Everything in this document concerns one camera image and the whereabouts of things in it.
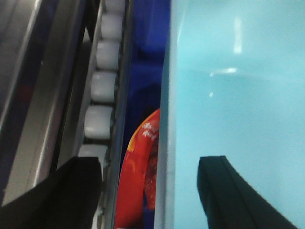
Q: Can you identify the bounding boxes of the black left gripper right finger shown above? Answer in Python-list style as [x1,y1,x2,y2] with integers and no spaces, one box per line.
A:
[197,155,304,229]

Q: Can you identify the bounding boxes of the red snack package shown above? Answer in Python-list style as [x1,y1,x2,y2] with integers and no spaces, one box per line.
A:
[114,109,160,229]

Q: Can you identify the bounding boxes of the dark blue bin lower centre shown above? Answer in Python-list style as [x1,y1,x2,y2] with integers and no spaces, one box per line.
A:
[114,0,171,229]

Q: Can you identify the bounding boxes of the light blue plastic bin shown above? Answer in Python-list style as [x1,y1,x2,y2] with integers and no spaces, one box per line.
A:
[154,0,305,229]

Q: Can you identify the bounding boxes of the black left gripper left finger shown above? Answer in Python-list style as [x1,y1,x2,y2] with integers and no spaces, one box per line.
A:
[0,157,102,229]

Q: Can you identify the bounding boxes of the white roller track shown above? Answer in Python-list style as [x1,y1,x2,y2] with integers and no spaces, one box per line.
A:
[73,0,133,229]

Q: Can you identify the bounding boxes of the stainless steel shelf rail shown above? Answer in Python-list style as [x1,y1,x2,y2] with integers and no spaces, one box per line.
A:
[0,0,100,206]

